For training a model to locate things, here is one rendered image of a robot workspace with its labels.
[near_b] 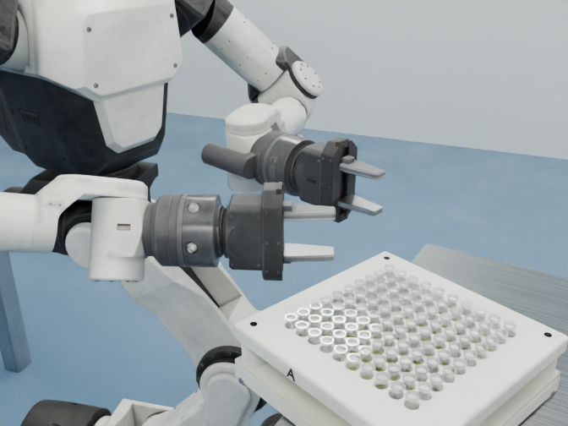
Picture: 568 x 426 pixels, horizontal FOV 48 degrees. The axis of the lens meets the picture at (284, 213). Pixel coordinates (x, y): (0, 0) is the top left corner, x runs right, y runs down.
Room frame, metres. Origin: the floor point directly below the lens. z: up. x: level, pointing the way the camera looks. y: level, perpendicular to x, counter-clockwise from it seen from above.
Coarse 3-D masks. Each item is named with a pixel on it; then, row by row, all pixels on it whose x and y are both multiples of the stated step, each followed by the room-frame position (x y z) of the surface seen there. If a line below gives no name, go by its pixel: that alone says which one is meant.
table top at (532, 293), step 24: (432, 264) 0.81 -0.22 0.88; (456, 264) 0.81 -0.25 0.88; (480, 264) 0.81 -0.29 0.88; (504, 264) 0.81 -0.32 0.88; (480, 288) 0.74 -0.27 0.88; (504, 288) 0.74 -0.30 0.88; (528, 288) 0.74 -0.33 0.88; (552, 288) 0.74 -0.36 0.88; (528, 312) 0.68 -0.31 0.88; (552, 312) 0.68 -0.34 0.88; (552, 408) 0.51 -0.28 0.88
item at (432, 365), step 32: (384, 288) 0.61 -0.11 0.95; (416, 288) 0.61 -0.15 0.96; (320, 320) 0.55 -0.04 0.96; (352, 320) 0.55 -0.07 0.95; (384, 320) 0.55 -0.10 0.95; (416, 320) 0.54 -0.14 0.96; (448, 320) 0.55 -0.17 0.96; (352, 352) 0.50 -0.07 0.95; (416, 352) 0.50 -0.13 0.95; (448, 352) 0.49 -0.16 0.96
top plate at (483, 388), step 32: (384, 256) 0.70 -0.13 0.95; (320, 288) 0.62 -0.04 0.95; (448, 288) 0.62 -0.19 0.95; (256, 320) 0.56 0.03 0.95; (512, 320) 0.56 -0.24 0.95; (256, 352) 0.52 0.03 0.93; (288, 352) 0.50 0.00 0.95; (320, 352) 0.50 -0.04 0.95; (384, 352) 0.50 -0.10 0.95; (512, 352) 0.50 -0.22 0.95; (544, 352) 0.50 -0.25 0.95; (320, 384) 0.46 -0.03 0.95; (352, 384) 0.46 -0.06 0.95; (416, 384) 0.46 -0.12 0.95; (448, 384) 0.46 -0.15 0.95; (480, 384) 0.46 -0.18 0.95; (512, 384) 0.46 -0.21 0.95; (352, 416) 0.43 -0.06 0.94; (384, 416) 0.42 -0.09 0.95; (416, 416) 0.42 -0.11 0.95; (448, 416) 0.42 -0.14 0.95; (480, 416) 0.43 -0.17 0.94
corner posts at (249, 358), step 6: (246, 348) 0.54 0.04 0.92; (246, 354) 0.54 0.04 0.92; (252, 354) 0.54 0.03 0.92; (246, 360) 0.54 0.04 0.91; (252, 360) 0.54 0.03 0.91; (258, 360) 0.54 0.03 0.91; (264, 360) 0.54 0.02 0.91; (252, 366) 0.54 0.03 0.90; (258, 366) 0.54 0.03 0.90; (552, 366) 0.52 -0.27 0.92; (540, 372) 0.52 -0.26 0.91; (546, 372) 0.52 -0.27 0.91; (552, 372) 0.52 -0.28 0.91; (540, 378) 0.52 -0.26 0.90; (546, 378) 0.52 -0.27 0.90
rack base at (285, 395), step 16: (240, 368) 0.55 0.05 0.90; (256, 368) 0.54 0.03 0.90; (272, 368) 0.54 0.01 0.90; (256, 384) 0.53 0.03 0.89; (272, 384) 0.51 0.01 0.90; (288, 384) 0.51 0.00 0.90; (528, 384) 0.51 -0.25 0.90; (544, 384) 0.51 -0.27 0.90; (272, 400) 0.51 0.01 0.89; (288, 400) 0.49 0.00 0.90; (304, 400) 0.49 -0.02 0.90; (512, 400) 0.49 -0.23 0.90; (528, 400) 0.49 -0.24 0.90; (544, 400) 0.51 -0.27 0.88; (288, 416) 0.49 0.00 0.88; (304, 416) 0.47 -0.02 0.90; (320, 416) 0.47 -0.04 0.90; (336, 416) 0.47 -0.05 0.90; (496, 416) 0.47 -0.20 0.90; (512, 416) 0.47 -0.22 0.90
